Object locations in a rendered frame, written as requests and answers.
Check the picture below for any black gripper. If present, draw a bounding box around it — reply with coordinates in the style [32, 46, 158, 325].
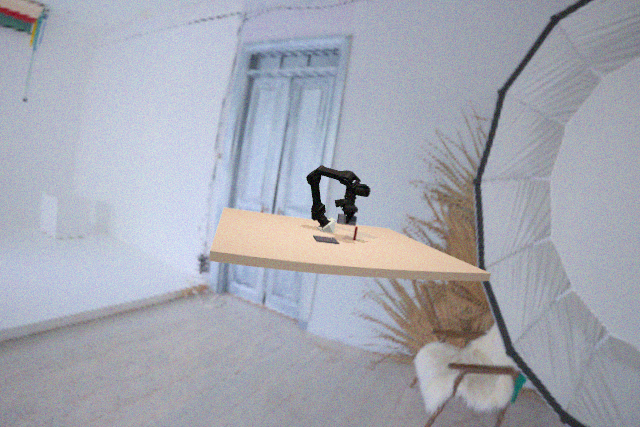
[340, 194, 358, 224]

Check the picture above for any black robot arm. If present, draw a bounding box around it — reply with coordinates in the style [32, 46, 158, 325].
[306, 165, 371, 228]

